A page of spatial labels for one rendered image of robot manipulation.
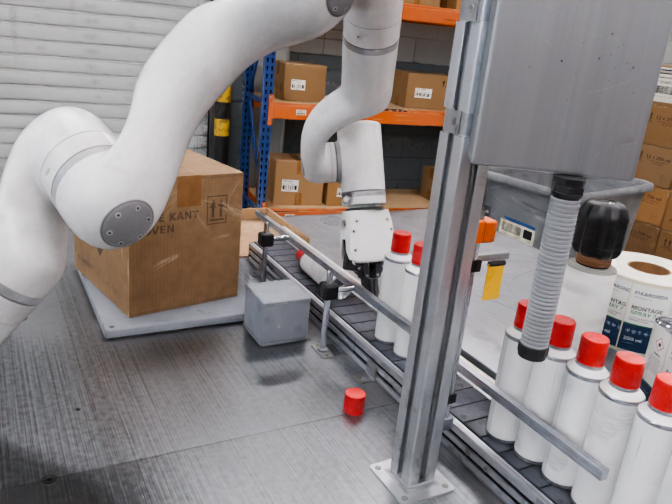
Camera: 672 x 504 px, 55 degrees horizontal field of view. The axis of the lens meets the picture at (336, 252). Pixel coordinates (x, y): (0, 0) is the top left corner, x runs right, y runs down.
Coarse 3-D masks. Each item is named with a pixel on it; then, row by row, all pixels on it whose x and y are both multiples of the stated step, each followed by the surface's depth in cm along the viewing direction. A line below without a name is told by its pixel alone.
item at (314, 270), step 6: (300, 252) 148; (300, 258) 145; (306, 258) 143; (300, 264) 145; (306, 264) 142; (312, 264) 140; (318, 264) 139; (306, 270) 142; (312, 270) 140; (318, 270) 138; (324, 270) 136; (312, 276) 140; (318, 276) 137; (324, 276) 135; (318, 282) 138; (336, 282) 133; (342, 294) 134; (348, 294) 135
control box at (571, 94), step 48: (528, 0) 63; (576, 0) 63; (624, 0) 62; (528, 48) 64; (576, 48) 64; (624, 48) 63; (480, 96) 67; (528, 96) 66; (576, 96) 65; (624, 96) 65; (480, 144) 68; (528, 144) 67; (576, 144) 67; (624, 144) 66
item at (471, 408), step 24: (288, 264) 151; (312, 288) 138; (336, 312) 128; (360, 312) 129; (456, 384) 106; (456, 408) 99; (480, 408) 99; (480, 432) 93; (504, 456) 88; (528, 480) 84
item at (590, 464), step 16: (272, 224) 153; (288, 240) 145; (320, 256) 134; (336, 272) 126; (384, 304) 113; (400, 320) 108; (464, 368) 94; (480, 384) 91; (496, 400) 89; (512, 400) 87; (528, 416) 83; (544, 432) 81; (560, 448) 79; (576, 448) 78; (592, 464) 75
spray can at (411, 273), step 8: (416, 248) 107; (416, 256) 107; (408, 264) 109; (416, 264) 107; (408, 272) 107; (416, 272) 107; (408, 280) 108; (416, 280) 107; (408, 288) 108; (416, 288) 107; (408, 296) 108; (400, 304) 111; (408, 304) 109; (400, 312) 110; (408, 312) 109; (400, 328) 111; (400, 336) 111; (408, 336) 110; (400, 344) 111; (408, 344) 111; (400, 352) 112
